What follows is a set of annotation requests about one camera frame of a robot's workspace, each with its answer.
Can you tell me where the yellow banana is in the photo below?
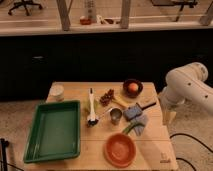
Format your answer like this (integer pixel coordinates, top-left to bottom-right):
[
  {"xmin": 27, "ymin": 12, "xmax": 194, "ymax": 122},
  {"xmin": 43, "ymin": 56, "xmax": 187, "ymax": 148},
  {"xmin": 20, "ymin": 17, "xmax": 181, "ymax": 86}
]
[{"xmin": 113, "ymin": 95, "xmax": 130, "ymax": 108}]

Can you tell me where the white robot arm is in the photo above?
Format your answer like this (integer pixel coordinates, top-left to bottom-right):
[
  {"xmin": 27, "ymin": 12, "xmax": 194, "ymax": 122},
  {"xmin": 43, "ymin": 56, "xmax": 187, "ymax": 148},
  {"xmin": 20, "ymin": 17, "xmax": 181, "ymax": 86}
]
[{"xmin": 159, "ymin": 62, "xmax": 213, "ymax": 115}]

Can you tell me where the dark brown bowl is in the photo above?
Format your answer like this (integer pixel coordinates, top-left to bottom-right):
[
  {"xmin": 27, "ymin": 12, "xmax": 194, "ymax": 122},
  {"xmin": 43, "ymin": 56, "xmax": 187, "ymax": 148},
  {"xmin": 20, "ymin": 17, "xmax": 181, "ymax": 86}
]
[{"xmin": 123, "ymin": 79, "xmax": 143, "ymax": 98}]

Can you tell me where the red orange bowl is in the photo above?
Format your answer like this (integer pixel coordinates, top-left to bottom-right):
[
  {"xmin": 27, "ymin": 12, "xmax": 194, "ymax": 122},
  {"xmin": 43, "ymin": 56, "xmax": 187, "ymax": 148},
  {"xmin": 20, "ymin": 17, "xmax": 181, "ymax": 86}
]
[{"xmin": 103, "ymin": 133, "xmax": 136, "ymax": 168}]

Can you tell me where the orange fruit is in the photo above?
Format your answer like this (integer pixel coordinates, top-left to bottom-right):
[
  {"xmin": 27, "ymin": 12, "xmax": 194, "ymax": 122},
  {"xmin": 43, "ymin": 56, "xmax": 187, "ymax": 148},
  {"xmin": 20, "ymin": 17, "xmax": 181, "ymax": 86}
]
[{"xmin": 128, "ymin": 83, "xmax": 138, "ymax": 92}]

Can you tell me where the small metal cup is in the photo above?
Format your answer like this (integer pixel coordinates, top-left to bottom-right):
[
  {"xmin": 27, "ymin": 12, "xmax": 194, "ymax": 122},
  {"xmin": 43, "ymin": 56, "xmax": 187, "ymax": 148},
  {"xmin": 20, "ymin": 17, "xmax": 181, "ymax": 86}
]
[{"xmin": 110, "ymin": 108, "xmax": 122, "ymax": 125}]

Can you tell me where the green vegetable stalk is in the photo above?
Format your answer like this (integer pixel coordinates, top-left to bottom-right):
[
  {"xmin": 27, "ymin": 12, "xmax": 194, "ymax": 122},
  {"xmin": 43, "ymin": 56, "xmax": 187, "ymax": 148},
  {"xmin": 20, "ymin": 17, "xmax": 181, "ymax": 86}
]
[{"xmin": 122, "ymin": 122, "xmax": 144, "ymax": 134}]

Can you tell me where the grey cloth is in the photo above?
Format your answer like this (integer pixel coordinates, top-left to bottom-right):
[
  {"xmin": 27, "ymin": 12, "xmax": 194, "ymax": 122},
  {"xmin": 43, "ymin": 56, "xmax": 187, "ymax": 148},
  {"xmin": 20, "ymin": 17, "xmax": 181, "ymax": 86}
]
[{"xmin": 133, "ymin": 115, "xmax": 148, "ymax": 136}]

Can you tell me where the white cylindrical container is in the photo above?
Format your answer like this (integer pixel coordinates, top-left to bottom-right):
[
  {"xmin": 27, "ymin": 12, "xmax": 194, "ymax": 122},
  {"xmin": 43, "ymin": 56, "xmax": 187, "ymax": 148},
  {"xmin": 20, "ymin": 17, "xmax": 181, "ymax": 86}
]
[{"xmin": 50, "ymin": 85, "xmax": 64, "ymax": 101}]

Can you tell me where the small red object on shelf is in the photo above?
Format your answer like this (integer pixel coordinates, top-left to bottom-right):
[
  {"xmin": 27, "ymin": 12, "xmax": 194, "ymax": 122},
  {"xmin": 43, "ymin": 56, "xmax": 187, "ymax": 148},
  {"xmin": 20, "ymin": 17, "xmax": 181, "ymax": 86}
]
[{"xmin": 79, "ymin": 16, "xmax": 92, "ymax": 25}]

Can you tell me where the green plastic tray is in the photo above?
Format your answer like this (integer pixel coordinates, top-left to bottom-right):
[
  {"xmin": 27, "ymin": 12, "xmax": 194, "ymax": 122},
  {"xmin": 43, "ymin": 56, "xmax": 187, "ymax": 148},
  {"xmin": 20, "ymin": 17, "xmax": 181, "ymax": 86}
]
[{"xmin": 23, "ymin": 100, "xmax": 81, "ymax": 163}]

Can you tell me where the black office chair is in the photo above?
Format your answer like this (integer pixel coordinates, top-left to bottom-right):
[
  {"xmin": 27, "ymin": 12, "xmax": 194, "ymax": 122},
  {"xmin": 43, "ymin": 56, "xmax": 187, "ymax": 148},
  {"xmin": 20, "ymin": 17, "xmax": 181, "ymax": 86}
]
[{"xmin": 8, "ymin": 0, "xmax": 43, "ymax": 16}]

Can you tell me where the black stand at left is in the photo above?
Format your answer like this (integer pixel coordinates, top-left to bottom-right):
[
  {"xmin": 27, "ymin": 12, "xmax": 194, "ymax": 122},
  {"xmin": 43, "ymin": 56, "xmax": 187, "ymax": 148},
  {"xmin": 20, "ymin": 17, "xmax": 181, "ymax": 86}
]
[{"xmin": 0, "ymin": 138, "xmax": 9, "ymax": 171}]

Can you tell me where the black handled wooden tool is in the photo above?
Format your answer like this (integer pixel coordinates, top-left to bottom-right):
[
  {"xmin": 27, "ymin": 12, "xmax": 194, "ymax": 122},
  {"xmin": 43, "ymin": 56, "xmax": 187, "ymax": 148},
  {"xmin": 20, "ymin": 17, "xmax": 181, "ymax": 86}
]
[{"xmin": 139, "ymin": 99, "xmax": 157, "ymax": 111}]

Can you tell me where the black floor cable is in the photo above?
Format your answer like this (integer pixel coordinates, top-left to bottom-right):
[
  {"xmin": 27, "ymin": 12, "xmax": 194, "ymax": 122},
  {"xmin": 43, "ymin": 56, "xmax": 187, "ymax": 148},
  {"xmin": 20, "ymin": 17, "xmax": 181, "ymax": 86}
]
[{"xmin": 169, "ymin": 132, "xmax": 213, "ymax": 171}]

